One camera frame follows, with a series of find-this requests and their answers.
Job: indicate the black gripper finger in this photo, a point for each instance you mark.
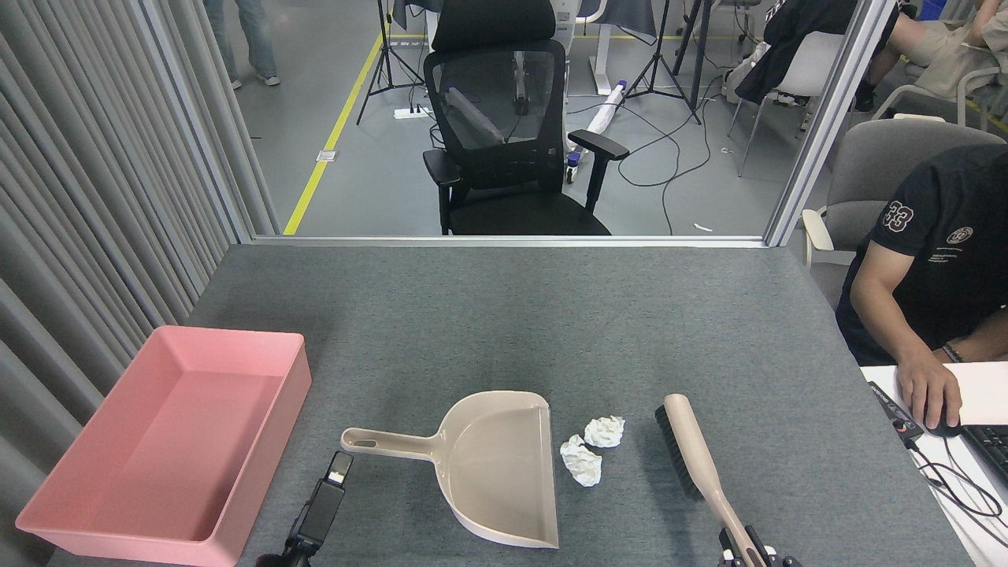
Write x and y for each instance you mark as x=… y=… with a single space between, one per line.
x=766 y=548
x=726 y=547
x=323 y=512

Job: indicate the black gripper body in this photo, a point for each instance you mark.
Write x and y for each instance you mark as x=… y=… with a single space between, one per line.
x=283 y=562

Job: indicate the beige hand brush black bristles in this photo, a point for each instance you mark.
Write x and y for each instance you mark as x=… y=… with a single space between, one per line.
x=689 y=441

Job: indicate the long white paper ball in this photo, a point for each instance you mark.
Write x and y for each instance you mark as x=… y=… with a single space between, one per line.
x=581 y=463

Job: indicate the small white paper ball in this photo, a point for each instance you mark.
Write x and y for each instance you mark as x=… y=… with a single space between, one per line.
x=605 y=431

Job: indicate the beige plastic dustpan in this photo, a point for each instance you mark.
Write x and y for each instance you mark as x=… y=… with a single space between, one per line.
x=496 y=472

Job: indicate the black computer mouse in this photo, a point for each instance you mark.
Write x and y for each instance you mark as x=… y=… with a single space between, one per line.
x=949 y=431

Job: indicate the person's right forearm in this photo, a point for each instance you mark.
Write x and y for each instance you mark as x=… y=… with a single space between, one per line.
x=883 y=315

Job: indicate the person's left forearm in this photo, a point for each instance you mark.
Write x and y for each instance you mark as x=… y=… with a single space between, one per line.
x=984 y=342

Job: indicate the pink plastic bin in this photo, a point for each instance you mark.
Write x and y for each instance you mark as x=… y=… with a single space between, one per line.
x=197 y=409

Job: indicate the person's right hand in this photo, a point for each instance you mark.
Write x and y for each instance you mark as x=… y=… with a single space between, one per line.
x=928 y=390

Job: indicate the black device with red button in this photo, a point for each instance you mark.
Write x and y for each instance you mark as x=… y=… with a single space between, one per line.
x=890 y=408

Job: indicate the black keyboard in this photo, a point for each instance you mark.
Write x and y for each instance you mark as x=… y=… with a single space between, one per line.
x=992 y=453

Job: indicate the black mesh office chair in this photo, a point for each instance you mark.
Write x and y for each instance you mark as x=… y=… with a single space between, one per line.
x=512 y=213

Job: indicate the grey upholstered chair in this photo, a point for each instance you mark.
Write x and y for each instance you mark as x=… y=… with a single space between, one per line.
x=874 y=165

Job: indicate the white power strip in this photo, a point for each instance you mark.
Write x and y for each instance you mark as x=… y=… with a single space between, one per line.
x=411 y=113

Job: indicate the grey pleated curtain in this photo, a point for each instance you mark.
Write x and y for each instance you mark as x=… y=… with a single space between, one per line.
x=79 y=157

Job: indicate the black tripod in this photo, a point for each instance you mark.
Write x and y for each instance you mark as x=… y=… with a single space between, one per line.
x=660 y=63
x=386 y=55

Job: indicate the standing person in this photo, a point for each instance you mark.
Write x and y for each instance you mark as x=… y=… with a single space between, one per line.
x=252 y=39

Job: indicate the white plastic chair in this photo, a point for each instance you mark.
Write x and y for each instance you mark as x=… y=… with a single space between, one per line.
x=815 y=67

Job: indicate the white stand on wheels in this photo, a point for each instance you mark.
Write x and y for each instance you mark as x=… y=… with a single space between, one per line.
x=602 y=55

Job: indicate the black jacket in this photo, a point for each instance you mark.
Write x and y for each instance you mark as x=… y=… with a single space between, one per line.
x=795 y=39

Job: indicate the seated person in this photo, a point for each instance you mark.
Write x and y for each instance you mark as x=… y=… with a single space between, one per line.
x=937 y=47

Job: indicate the silver table rail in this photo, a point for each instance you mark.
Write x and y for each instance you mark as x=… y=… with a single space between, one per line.
x=512 y=241

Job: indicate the silver post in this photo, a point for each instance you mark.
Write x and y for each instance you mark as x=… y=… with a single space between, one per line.
x=827 y=118

